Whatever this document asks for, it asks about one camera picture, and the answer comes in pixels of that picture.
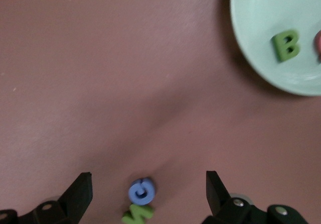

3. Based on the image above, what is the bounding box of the blue letter G block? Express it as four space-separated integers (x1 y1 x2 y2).
127 177 157 206

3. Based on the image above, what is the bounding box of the pink letter Q block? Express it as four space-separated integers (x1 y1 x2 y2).
312 29 321 64

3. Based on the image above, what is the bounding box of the brown table mat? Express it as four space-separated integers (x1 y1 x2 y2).
0 0 321 224

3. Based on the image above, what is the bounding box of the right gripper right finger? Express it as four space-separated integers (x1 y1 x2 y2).
203 170 309 224

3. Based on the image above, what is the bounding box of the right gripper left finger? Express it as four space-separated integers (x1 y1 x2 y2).
0 172 93 224

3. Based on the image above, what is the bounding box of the green capital B block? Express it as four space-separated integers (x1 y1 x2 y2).
270 29 301 63

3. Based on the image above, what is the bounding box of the light green plate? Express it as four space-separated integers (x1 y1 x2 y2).
230 0 321 96

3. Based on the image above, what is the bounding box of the green letter N block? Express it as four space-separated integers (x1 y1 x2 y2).
121 203 154 224

